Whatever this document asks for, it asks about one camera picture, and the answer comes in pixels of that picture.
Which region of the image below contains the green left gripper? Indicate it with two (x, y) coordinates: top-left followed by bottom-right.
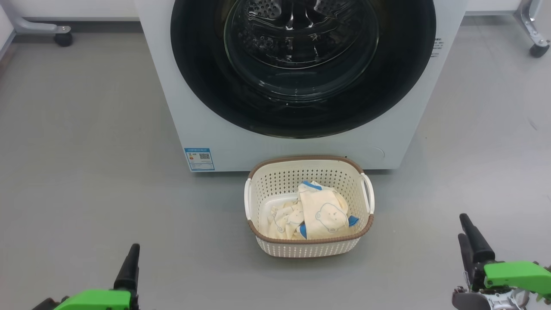
(53, 243), (141, 310)

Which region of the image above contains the cream perforated laundry basket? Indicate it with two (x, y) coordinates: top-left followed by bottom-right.
(244, 155), (375, 258)

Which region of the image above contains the cream garment with small prints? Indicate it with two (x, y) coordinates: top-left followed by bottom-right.
(260, 199), (306, 240)

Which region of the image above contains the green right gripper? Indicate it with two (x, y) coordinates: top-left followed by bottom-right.
(457, 213), (551, 301)

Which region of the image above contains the grey metal frame leg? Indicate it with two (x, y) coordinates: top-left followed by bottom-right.
(514, 0), (551, 47)
(0, 0), (71, 36)

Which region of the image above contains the white front-load washing machine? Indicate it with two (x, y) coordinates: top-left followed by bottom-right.
(134, 0), (469, 172)

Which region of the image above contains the glass washing machine door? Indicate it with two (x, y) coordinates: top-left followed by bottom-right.
(170, 0), (437, 139)

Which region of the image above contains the cream garment with bear print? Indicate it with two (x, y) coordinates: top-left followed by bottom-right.
(297, 180), (360, 240)

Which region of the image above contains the blue energy label sticker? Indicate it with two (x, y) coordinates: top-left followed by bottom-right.
(184, 148), (215, 172)

